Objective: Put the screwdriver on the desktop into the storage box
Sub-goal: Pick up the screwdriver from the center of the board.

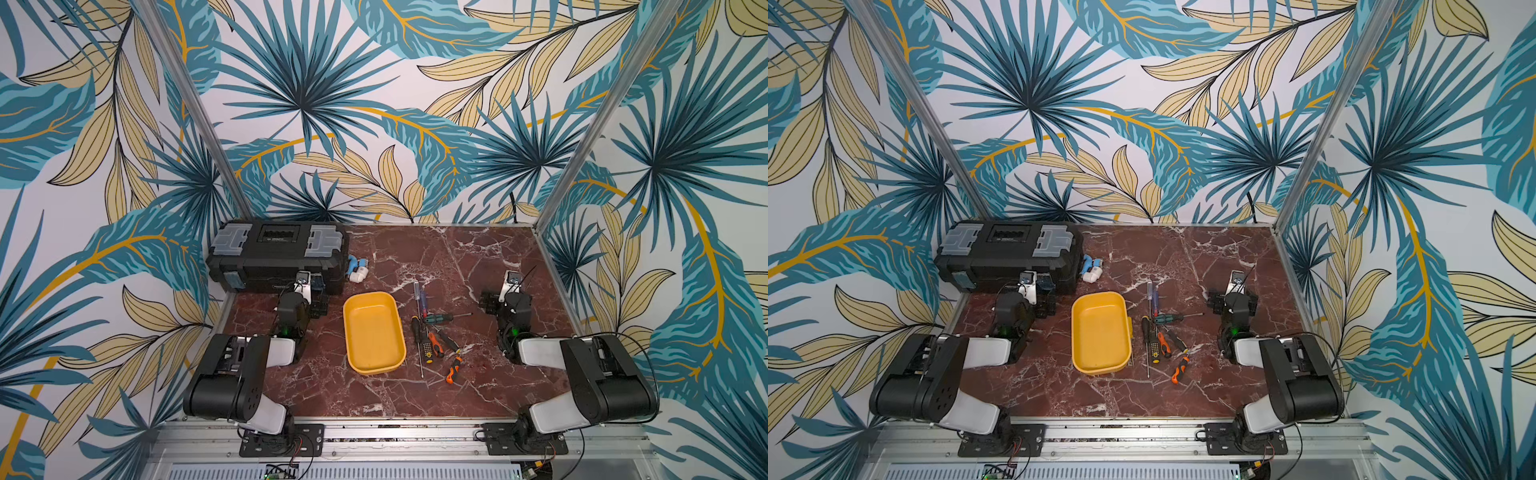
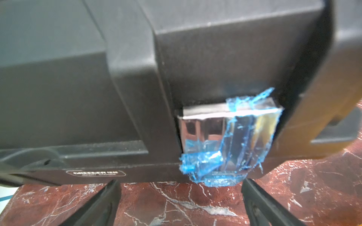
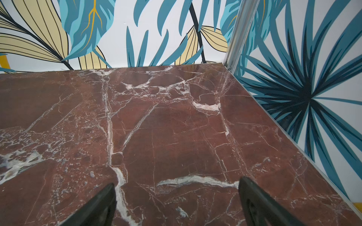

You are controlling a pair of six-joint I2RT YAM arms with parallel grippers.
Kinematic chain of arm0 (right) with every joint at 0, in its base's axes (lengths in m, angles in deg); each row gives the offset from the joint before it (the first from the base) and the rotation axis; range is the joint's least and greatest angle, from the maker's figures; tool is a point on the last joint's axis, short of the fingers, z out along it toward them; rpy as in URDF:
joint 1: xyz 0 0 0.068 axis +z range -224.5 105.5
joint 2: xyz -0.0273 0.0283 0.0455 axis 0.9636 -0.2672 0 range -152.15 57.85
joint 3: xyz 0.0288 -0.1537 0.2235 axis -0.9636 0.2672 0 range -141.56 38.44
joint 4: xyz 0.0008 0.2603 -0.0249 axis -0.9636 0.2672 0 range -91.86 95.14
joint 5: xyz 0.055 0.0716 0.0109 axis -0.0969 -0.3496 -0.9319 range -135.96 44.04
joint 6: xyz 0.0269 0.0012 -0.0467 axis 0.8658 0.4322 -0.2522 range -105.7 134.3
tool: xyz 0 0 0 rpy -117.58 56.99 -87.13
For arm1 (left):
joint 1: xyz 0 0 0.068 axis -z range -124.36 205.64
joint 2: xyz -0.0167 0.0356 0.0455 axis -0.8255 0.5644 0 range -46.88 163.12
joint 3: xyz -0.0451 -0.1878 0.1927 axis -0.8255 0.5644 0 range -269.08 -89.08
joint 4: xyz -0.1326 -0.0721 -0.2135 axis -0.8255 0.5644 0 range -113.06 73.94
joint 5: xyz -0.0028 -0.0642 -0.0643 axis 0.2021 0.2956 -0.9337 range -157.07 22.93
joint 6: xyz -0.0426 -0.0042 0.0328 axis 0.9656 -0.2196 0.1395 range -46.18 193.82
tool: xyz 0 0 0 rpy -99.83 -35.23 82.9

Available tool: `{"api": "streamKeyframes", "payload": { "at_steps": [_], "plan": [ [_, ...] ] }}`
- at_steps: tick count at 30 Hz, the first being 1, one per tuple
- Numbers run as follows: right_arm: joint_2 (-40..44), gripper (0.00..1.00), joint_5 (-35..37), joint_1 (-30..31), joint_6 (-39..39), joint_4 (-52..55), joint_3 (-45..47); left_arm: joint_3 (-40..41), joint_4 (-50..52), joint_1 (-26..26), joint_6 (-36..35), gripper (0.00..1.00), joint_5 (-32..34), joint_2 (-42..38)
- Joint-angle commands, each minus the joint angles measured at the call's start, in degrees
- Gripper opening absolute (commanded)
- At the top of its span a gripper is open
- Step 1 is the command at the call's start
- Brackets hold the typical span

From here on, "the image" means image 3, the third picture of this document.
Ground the aluminium right corner post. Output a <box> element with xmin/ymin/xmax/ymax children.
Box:
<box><xmin>223</xmin><ymin>0</ymin><xmax>260</xmax><ymax>74</ymax></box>

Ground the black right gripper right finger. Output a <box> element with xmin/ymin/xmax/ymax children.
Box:
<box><xmin>238</xmin><ymin>177</ymin><xmax>304</xmax><ymax>226</ymax></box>

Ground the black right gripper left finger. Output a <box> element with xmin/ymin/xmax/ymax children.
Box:
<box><xmin>61</xmin><ymin>183</ymin><xmax>117</xmax><ymax>226</ymax></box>

